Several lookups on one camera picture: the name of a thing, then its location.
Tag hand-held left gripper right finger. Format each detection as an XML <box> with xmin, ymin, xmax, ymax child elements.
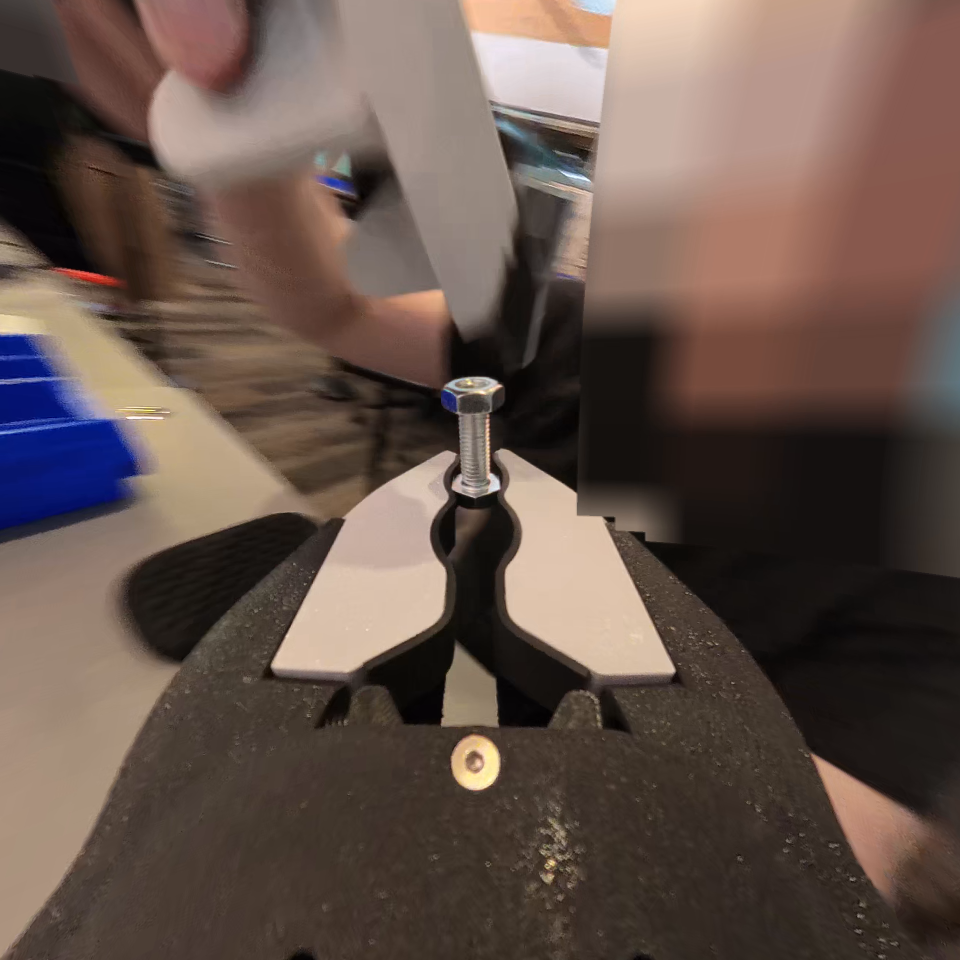
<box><xmin>490</xmin><ymin>448</ymin><xmax>680</xmax><ymax>689</ymax></box>

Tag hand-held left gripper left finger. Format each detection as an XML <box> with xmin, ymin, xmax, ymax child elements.
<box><xmin>270</xmin><ymin>448</ymin><xmax>461</xmax><ymax>689</ymax></box>

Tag silver hex bolt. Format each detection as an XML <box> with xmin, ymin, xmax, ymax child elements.
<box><xmin>441</xmin><ymin>377</ymin><xmax>506</xmax><ymax>489</ymax></box>

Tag blue plastic bin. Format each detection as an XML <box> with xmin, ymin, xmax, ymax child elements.
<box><xmin>0</xmin><ymin>333</ymin><xmax>149</xmax><ymax>531</ymax></box>

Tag person's right hand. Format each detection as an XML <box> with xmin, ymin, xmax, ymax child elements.
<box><xmin>137</xmin><ymin>0</ymin><xmax>255</xmax><ymax>94</ymax></box>

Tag black wrist rest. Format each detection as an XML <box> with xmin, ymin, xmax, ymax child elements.
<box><xmin>122</xmin><ymin>512</ymin><xmax>333</xmax><ymax>663</ymax></box>

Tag person's left forearm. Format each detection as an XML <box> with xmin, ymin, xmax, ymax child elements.
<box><xmin>813</xmin><ymin>752</ymin><xmax>960</xmax><ymax>912</ymax></box>

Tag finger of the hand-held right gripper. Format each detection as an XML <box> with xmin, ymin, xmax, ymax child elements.
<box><xmin>341</xmin><ymin>0</ymin><xmax>520</xmax><ymax>344</ymax></box>

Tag person's right forearm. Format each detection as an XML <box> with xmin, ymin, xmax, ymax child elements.
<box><xmin>213</xmin><ymin>174</ymin><xmax>455</xmax><ymax>387</ymax></box>

